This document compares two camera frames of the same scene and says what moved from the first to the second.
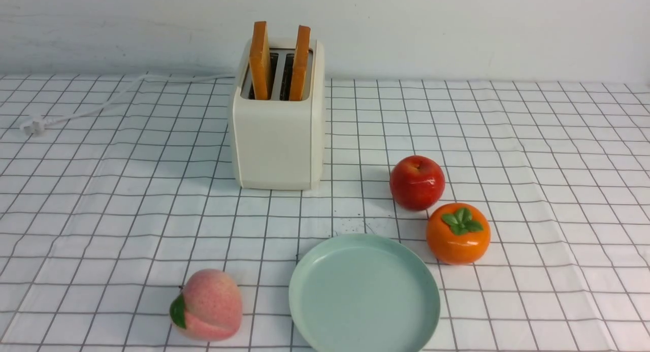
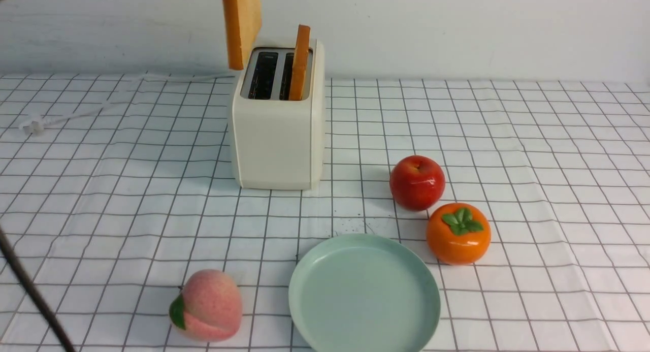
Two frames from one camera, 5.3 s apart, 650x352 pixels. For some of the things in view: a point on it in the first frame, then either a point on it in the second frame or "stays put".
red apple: (417, 182) stays put
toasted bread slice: (260, 61) -> (242, 10)
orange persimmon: (457, 233) stays put
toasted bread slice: (300, 64) stays put
